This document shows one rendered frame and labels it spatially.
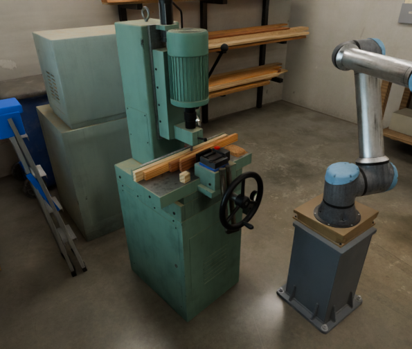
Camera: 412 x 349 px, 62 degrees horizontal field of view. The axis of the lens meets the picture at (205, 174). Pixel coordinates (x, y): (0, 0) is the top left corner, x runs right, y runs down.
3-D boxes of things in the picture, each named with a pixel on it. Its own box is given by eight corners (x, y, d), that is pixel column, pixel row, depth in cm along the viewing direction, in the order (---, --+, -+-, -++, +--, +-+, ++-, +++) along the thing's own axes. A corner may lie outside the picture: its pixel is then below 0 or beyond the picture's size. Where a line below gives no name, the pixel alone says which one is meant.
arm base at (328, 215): (327, 200, 190) (329, 185, 185) (363, 212, 177) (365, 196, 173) (310, 216, 178) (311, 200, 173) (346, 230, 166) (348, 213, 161)
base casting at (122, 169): (181, 223, 159) (179, 207, 154) (115, 179, 195) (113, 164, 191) (244, 187, 186) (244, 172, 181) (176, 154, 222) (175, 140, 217)
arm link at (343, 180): (317, 193, 179) (320, 163, 170) (347, 188, 181) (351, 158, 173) (332, 208, 165) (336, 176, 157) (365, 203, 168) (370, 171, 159)
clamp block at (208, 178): (214, 192, 152) (214, 174, 148) (193, 181, 161) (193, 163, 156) (236, 179, 161) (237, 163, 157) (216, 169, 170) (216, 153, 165)
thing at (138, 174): (136, 182, 154) (134, 172, 152) (133, 181, 156) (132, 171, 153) (227, 142, 190) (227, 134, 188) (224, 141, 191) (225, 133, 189)
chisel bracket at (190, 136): (192, 149, 164) (192, 133, 159) (174, 140, 173) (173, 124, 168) (203, 145, 168) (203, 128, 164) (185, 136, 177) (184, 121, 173)
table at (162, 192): (174, 219, 140) (173, 207, 137) (132, 190, 159) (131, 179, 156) (266, 168, 176) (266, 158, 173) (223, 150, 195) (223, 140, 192)
